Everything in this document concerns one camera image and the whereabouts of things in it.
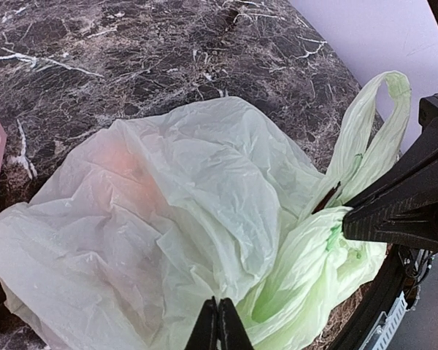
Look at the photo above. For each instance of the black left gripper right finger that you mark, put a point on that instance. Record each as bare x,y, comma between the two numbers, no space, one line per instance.
231,331

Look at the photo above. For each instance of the light green plastic bag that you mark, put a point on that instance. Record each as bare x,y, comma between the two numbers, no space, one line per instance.
248,217

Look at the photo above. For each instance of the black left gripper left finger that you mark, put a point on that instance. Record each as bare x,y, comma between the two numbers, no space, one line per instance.
204,335

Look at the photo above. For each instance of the white slotted cable duct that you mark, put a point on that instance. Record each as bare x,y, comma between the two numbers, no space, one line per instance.
386,325

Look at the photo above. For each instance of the orange fruit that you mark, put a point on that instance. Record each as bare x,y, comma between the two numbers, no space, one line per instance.
126,182

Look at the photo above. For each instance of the black front rail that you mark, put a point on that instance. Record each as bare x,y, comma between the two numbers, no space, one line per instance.
403,270

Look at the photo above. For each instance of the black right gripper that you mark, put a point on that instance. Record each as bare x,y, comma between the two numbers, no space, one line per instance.
401,207

